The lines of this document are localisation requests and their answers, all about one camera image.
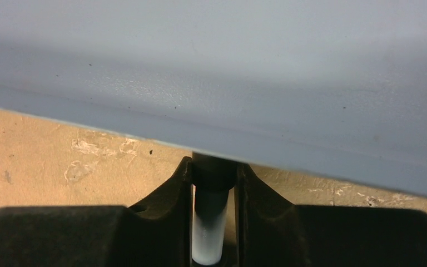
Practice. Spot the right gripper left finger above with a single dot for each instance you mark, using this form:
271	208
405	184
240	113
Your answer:
156	231

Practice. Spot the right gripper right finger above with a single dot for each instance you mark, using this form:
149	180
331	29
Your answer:
271	231

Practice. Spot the blue music stand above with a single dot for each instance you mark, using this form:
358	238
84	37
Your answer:
335	88

